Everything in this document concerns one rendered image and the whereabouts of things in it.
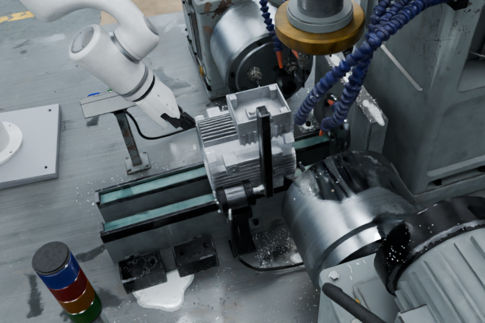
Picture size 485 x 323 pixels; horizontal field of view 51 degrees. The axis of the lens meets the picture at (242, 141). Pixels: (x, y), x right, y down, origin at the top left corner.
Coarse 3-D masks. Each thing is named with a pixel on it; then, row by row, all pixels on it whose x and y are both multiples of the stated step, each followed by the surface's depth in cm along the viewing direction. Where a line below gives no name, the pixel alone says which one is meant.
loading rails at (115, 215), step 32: (320, 160) 138; (96, 192) 126; (128, 192) 126; (160, 192) 128; (192, 192) 131; (128, 224) 119; (160, 224) 120; (192, 224) 124; (224, 224) 128; (256, 224) 128; (128, 256) 125
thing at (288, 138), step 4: (196, 116) 118; (200, 116) 118; (196, 120) 118; (196, 124) 118; (288, 132) 112; (284, 136) 112; (288, 136) 112; (292, 136) 112; (284, 140) 112; (288, 140) 112; (292, 140) 112; (208, 152) 110; (212, 152) 110; (208, 156) 110; (212, 156) 110; (216, 156) 110; (208, 160) 110; (212, 160) 110; (216, 160) 110; (284, 176) 122; (288, 176) 121; (292, 176) 121
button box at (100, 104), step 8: (88, 96) 129; (96, 96) 127; (104, 96) 127; (112, 96) 127; (120, 96) 128; (80, 104) 126; (88, 104) 127; (96, 104) 127; (104, 104) 127; (112, 104) 128; (120, 104) 128; (128, 104) 128; (88, 112) 127; (96, 112) 127; (104, 112) 128
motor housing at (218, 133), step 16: (224, 112) 122; (208, 128) 113; (224, 128) 113; (208, 144) 111; (224, 144) 112; (256, 144) 113; (288, 144) 114; (240, 160) 111; (256, 160) 112; (288, 160) 114; (208, 176) 125; (224, 176) 112; (240, 176) 113; (256, 176) 115
